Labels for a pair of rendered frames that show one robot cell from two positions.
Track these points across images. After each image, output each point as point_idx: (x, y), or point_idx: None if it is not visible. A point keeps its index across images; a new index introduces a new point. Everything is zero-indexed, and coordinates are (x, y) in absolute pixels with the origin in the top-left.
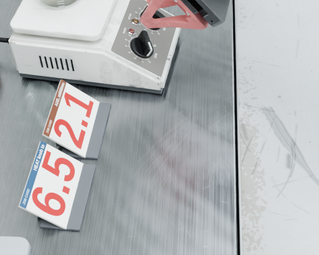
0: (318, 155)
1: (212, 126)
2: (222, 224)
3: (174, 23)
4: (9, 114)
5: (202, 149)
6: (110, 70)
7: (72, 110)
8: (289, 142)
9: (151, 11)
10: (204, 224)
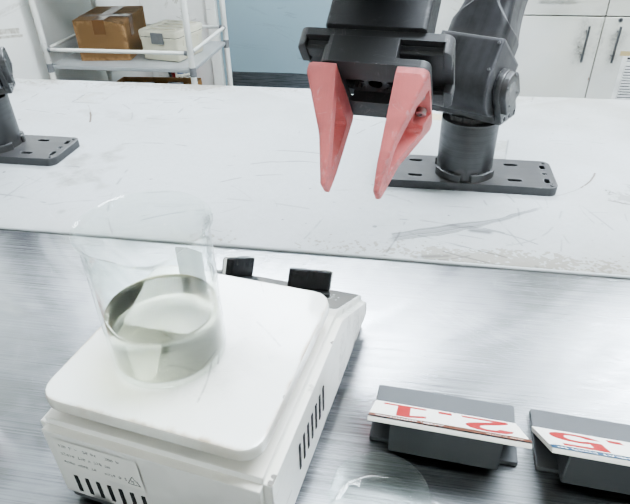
0: (467, 212)
1: (427, 280)
2: (595, 286)
3: (406, 151)
4: None
5: (471, 292)
6: (345, 343)
7: (430, 416)
8: (451, 227)
9: (392, 155)
10: (601, 300)
